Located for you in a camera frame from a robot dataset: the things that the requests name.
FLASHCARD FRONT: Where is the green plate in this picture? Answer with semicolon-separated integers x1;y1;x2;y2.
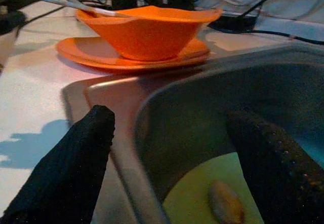
161;152;265;224

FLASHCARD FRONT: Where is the orange bowl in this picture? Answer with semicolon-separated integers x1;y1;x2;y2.
75;5;223;62

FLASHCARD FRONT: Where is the black power adapter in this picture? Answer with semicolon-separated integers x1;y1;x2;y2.
209;14;258;31

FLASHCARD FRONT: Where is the stainless steel sink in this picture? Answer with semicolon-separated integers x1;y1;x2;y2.
62;43;324;224

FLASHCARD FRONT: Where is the brown-handled spoon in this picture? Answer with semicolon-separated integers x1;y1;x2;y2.
207;180;246;224

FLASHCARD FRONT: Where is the orange plate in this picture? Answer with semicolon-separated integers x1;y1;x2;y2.
56;36;211;73

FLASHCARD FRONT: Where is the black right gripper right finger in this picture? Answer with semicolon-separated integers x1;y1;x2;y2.
225;109;324;224

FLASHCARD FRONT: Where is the metal spoon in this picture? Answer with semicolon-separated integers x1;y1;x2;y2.
42;0;135;19

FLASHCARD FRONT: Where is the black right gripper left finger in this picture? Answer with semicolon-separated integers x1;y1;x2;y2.
0;104;116;224

